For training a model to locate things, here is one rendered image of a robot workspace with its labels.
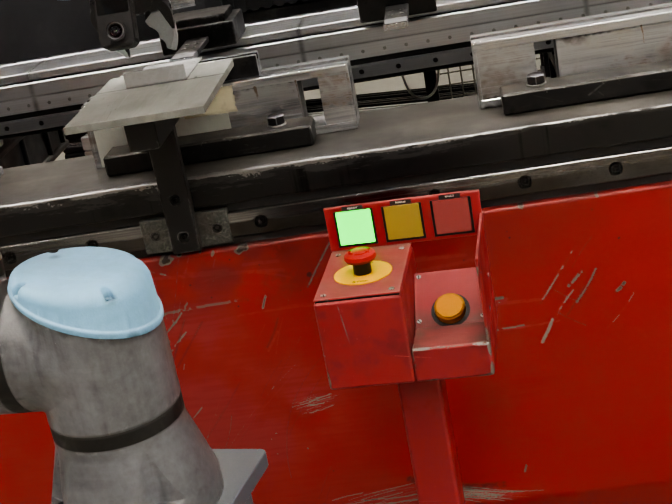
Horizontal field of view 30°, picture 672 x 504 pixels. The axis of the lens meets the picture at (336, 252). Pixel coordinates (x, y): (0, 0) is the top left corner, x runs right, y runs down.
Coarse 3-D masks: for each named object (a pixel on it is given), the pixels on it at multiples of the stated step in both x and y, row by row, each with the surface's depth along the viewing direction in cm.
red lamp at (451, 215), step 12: (432, 204) 157; (444, 204) 157; (456, 204) 156; (468, 204) 156; (444, 216) 157; (456, 216) 157; (468, 216) 157; (444, 228) 158; (456, 228) 158; (468, 228) 157
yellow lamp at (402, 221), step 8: (384, 208) 158; (392, 208) 158; (400, 208) 158; (408, 208) 157; (416, 208) 157; (392, 216) 158; (400, 216) 158; (408, 216) 158; (416, 216) 158; (392, 224) 159; (400, 224) 158; (408, 224) 158; (416, 224) 158; (392, 232) 159; (400, 232) 159; (408, 232) 159; (416, 232) 158
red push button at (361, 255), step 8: (360, 248) 152; (368, 248) 152; (344, 256) 152; (352, 256) 151; (360, 256) 150; (368, 256) 150; (352, 264) 151; (360, 264) 150; (368, 264) 152; (360, 272) 151; (368, 272) 152
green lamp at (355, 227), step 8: (336, 216) 159; (344, 216) 159; (352, 216) 159; (360, 216) 159; (368, 216) 159; (344, 224) 159; (352, 224) 159; (360, 224) 159; (368, 224) 159; (344, 232) 160; (352, 232) 160; (360, 232) 160; (368, 232) 159; (344, 240) 160; (352, 240) 160; (360, 240) 160; (368, 240) 160
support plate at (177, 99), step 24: (192, 72) 174; (216, 72) 171; (96, 96) 170; (120, 96) 167; (144, 96) 165; (168, 96) 162; (192, 96) 159; (72, 120) 159; (96, 120) 156; (120, 120) 155; (144, 120) 154
